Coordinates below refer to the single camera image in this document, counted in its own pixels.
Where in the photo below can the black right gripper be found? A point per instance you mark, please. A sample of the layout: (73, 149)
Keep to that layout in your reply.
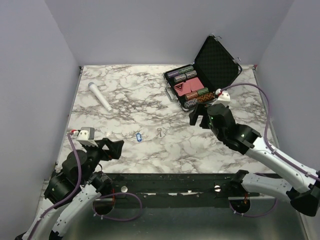
(200, 109)

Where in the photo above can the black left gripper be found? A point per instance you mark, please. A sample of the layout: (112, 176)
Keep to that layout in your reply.
(114, 150)

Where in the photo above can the blue plastic key tag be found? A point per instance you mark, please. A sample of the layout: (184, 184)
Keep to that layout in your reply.
(138, 137)

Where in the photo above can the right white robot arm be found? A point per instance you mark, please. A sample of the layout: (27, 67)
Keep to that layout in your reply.
(297, 184)

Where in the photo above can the blue tan chip stack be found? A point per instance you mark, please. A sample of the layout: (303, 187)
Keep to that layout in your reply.
(190, 103)

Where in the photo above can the brown chip stack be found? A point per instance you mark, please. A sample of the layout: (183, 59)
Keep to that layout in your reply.
(191, 95)

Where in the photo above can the orange black chip stack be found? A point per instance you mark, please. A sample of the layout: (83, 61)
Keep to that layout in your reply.
(206, 97)

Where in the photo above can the pink playing card deck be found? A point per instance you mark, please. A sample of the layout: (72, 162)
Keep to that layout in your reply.
(182, 88)

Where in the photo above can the black poker chip case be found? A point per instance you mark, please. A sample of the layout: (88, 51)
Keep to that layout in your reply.
(213, 65)

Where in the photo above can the purple chip stack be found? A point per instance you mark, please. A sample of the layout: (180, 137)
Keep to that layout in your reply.
(173, 74)

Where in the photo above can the green chip stack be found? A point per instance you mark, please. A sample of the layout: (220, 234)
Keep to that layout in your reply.
(186, 69)

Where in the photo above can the white microphone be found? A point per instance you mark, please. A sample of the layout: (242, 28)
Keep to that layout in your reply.
(95, 90)

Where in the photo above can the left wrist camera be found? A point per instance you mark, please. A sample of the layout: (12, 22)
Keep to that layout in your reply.
(85, 136)

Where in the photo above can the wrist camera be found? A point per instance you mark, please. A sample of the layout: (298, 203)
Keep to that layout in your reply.
(85, 136)
(221, 97)

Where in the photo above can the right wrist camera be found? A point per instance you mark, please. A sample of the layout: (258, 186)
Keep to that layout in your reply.
(221, 97)

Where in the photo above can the black table front rail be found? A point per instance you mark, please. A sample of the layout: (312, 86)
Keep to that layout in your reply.
(173, 190)

